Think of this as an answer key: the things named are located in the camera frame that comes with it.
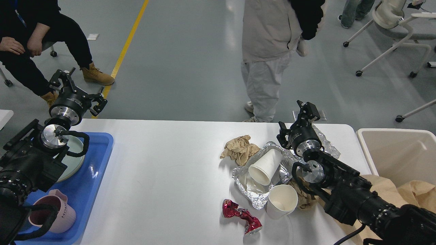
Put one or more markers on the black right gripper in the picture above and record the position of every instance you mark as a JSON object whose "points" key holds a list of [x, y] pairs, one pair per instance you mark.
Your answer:
{"points": [[303, 139]]}

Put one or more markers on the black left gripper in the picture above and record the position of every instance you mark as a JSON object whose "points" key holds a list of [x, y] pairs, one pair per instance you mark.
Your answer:
{"points": [[69, 107]]}

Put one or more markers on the green plate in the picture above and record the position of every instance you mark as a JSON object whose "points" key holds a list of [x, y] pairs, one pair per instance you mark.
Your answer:
{"points": [[73, 163]]}

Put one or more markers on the pink mug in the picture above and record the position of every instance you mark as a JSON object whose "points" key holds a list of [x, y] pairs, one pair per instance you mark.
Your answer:
{"points": [[66, 215]]}

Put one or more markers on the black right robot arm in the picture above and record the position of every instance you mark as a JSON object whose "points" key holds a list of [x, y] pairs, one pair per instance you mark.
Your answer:
{"points": [[346, 194]]}

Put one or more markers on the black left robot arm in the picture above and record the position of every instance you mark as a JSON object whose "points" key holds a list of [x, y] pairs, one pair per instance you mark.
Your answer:
{"points": [[33, 159]]}

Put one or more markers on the floor socket plates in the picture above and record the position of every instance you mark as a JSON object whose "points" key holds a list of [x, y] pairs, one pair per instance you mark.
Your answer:
{"points": [[322, 116]]}

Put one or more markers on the crumpled aluminium foil sheet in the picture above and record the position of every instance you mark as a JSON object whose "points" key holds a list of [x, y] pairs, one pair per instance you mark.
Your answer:
{"points": [[328, 146]]}

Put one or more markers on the white paper cup lying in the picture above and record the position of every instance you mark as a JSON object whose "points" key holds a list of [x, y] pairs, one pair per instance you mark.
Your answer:
{"points": [[265, 167]]}

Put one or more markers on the crumpled brown paper ball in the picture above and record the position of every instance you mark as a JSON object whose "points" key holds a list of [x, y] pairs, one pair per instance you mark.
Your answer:
{"points": [[240, 150]]}

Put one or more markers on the grey chair of seated person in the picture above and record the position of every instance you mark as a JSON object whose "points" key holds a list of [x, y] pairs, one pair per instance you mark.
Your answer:
{"points": [[45, 46]]}

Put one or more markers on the white paper cup upright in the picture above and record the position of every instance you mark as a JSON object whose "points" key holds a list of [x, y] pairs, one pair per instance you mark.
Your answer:
{"points": [[282, 200]]}

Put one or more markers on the small crumpled brown paper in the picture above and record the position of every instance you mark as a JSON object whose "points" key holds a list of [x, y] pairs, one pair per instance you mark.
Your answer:
{"points": [[305, 201]]}

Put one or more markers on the aluminium foil tray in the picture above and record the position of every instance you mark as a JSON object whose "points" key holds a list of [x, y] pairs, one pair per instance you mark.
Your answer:
{"points": [[255, 192]]}

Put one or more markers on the person in black clothes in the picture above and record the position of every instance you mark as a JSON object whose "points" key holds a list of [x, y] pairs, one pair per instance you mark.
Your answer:
{"points": [[25, 26]]}

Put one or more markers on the person in grey trousers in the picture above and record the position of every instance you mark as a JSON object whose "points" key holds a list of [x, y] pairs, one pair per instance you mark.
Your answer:
{"points": [[273, 30]]}

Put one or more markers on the blue plastic tray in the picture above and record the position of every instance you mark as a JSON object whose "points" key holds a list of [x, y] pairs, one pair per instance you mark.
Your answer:
{"points": [[81, 190]]}

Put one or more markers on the crushed red can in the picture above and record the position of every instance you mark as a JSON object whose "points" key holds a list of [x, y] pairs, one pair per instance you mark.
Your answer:
{"points": [[231, 209]]}

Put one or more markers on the beige waste bin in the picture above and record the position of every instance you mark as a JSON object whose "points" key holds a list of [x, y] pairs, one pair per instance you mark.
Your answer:
{"points": [[400, 155]]}

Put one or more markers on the person in jeans background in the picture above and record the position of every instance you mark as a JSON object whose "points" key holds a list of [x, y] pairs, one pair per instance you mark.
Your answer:
{"points": [[354, 10]]}

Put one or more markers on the large brown paper sheet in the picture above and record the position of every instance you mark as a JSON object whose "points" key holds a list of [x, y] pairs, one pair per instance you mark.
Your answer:
{"points": [[414, 192]]}

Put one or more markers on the white office chair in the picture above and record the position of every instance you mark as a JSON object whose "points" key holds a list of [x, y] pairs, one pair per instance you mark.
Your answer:
{"points": [[405, 28]]}

